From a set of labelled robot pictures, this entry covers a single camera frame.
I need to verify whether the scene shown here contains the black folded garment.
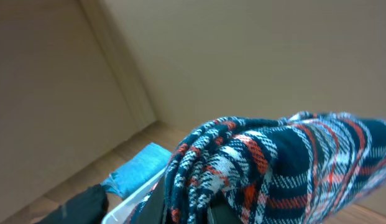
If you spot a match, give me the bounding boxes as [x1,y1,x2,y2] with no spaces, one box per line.
[37,184,109,224]

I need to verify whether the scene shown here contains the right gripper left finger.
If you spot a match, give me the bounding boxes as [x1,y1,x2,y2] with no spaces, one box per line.
[135,177,165,224]

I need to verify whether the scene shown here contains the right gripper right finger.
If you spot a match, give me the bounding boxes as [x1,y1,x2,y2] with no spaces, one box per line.
[208,198,242,224]

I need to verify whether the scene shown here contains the plaid shirt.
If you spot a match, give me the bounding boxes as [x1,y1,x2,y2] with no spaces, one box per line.
[126,111,386,223]

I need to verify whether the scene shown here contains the clear plastic storage container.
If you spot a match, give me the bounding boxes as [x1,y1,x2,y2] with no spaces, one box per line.
[101,169,165,224]

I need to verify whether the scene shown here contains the blue folded jeans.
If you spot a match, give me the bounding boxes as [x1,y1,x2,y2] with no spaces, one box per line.
[101,142,172,200]

